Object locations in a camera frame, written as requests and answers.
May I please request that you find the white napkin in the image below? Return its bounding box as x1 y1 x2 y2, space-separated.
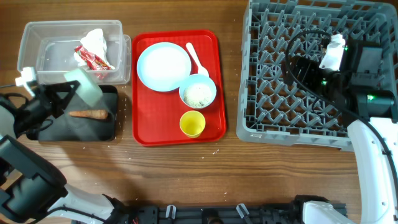
73 29 114 70

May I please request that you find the light blue plate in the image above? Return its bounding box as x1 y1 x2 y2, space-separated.
136 42 192 92

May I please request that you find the red snack wrapper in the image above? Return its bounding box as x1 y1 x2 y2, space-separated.
75 45 111 70

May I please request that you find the clear plastic waste bin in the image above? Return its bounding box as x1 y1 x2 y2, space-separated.
17 20 131 85

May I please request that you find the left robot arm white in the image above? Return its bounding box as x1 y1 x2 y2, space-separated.
1 81 130 223

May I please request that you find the white rice pile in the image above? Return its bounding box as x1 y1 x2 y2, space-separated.
183 83 212 108

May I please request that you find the orange carrot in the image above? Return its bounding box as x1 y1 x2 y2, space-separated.
69 110 108 120

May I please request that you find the light blue rice bowl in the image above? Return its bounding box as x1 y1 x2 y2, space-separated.
178 74 217 110

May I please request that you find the white plastic spoon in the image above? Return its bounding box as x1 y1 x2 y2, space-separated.
185 42 210 77

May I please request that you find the yellow plastic cup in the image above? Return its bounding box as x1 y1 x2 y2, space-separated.
179 110 206 138

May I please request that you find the light green bowl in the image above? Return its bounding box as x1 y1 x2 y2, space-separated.
63 68 103 107

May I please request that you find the grey dishwasher rack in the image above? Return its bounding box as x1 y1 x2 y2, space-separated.
236 0 397 151

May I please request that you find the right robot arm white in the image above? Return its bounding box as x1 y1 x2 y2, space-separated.
284 35 397 223

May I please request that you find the black waste tray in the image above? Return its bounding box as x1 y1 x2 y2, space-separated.
27 85 118 141

